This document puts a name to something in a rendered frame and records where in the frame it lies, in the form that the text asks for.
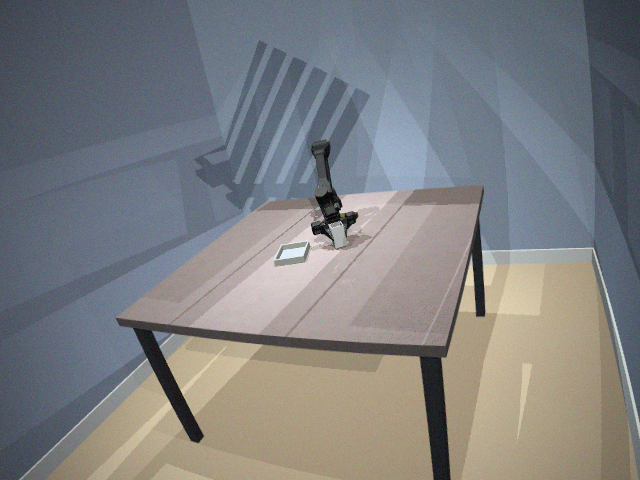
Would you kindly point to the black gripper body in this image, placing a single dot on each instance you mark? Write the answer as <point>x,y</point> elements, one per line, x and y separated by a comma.
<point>316,225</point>

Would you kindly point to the grey square cup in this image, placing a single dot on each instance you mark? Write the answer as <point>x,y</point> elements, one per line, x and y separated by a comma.
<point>338,233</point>

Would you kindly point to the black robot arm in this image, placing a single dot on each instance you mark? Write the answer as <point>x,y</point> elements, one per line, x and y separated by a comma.
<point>325,193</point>

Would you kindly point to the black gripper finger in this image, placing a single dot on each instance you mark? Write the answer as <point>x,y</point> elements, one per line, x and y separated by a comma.
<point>346,224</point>
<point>325,230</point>

